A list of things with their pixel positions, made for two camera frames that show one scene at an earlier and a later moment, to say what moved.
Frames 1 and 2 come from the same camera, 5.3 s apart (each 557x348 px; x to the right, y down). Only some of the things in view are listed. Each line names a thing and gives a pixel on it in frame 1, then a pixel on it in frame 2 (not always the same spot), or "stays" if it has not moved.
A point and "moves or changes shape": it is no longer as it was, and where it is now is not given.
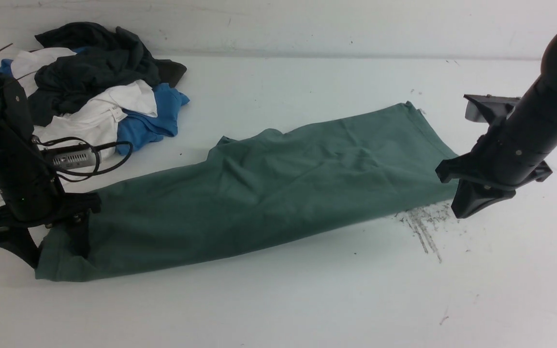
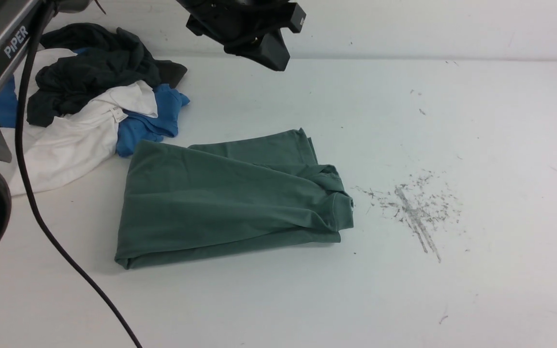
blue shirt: x=134 y=129 stays
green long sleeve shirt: x=315 y=181 moves or changes shape
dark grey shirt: x=105 y=59 stays
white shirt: x=95 y=124 stays
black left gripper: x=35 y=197 → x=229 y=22
